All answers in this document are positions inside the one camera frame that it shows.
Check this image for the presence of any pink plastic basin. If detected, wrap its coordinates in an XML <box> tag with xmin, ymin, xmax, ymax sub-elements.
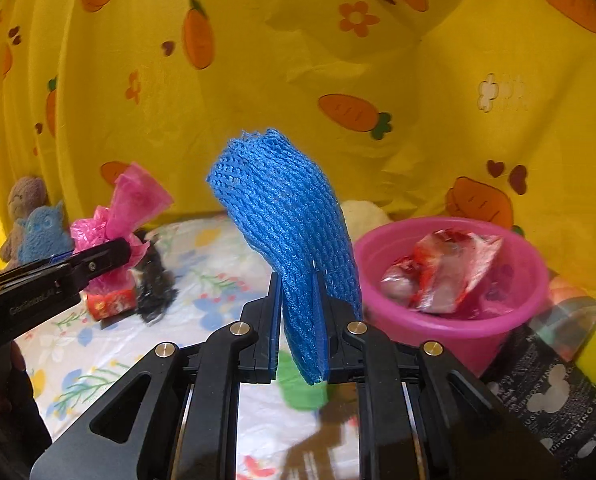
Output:
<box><xmin>353</xmin><ymin>217</ymin><xmax>550</xmax><ymax>379</ymax></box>

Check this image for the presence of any blue foam fruit net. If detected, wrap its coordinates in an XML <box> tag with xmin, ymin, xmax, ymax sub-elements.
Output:
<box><xmin>206</xmin><ymin>128</ymin><xmax>364</xmax><ymax>387</ymax></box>

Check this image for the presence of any brown plush toy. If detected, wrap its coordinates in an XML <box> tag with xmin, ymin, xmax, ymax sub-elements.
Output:
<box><xmin>0</xmin><ymin>175</ymin><xmax>51</xmax><ymax>271</ymax></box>

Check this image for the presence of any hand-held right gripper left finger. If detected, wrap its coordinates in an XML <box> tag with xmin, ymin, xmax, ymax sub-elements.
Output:
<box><xmin>29</xmin><ymin>271</ymin><xmax>283</xmax><ymax>480</ymax></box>

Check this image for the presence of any black plastic bag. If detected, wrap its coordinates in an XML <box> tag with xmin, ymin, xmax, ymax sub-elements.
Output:
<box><xmin>134</xmin><ymin>236</ymin><xmax>181</xmax><ymax>326</ymax></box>

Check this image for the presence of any blue plush toy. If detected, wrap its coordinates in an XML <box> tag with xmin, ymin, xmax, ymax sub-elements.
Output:
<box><xmin>17</xmin><ymin>200</ymin><xmax>76</xmax><ymax>265</ymax></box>

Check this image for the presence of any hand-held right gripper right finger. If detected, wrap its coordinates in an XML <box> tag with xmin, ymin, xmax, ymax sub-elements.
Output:
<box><xmin>317</xmin><ymin>271</ymin><xmax>565</xmax><ymax>480</ymax></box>

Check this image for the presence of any red foil wrapper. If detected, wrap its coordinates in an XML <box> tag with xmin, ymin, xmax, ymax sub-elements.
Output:
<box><xmin>84</xmin><ymin>285</ymin><xmax>139</xmax><ymax>322</ymax></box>

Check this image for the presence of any floral bedsheet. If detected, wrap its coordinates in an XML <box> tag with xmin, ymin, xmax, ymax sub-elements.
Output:
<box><xmin>8</xmin><ymin>214</ymin><xmax>381</xmax><ymax>480</ymax></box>

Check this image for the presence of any yellow carrot print curtain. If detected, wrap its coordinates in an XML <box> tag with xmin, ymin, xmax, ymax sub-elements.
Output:
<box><xmin>0</xmin><ymin>0</ymin><xmax>596</xmax><ymax>311</ymax></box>

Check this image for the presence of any white plush toy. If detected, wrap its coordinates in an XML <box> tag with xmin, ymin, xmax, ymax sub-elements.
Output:
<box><xmin>340</xmin><ymin>200</ymin><xmax>392</xmax><ymax>241</ymax></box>

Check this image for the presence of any black printed bag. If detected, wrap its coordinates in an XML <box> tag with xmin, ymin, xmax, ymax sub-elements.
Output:
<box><xmin>479</xmin><ymin>295</ymin><xmax>596</xmax><ymax>472</ymax></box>

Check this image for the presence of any red white plastic bag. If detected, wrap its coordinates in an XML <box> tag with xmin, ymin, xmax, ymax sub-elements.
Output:
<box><xmin>407</xmin><ymin>228</ymin><xmax>505</xmax><ymax>315</ymax></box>
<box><xmin>380</xmin><ymin>261</ymin><xmax>421</xmax><ymax>307</ymax></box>

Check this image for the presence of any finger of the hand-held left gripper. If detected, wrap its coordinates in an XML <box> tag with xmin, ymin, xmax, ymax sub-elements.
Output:
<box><xmin>60</xmin><ymin>237</ymin><xmax>134</xmax><ymax>292</ymax></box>

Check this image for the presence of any pink plastic bag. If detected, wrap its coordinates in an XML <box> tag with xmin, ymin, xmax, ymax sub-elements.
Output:
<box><xmin>70</xmin><ymin>161</ymin><xmax>175</xmax><ymax>306</ymax></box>

